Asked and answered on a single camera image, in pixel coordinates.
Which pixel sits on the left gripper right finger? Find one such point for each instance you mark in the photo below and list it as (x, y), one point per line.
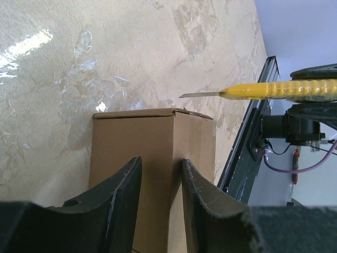
(216, 222)

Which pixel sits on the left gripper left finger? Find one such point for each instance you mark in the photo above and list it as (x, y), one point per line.
(101, 219)

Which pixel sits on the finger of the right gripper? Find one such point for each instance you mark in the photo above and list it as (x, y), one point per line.
(317, 72)
(324, 112)

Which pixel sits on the yellow utility knife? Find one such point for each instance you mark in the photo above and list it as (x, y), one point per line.
(276, 91)

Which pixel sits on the brown cardboard express box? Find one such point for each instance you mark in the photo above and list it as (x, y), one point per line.
(162, 138)

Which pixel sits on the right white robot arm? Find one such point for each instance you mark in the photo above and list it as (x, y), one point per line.
(294, 130)

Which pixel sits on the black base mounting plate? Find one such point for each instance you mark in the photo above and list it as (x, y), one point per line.
(246, 159)

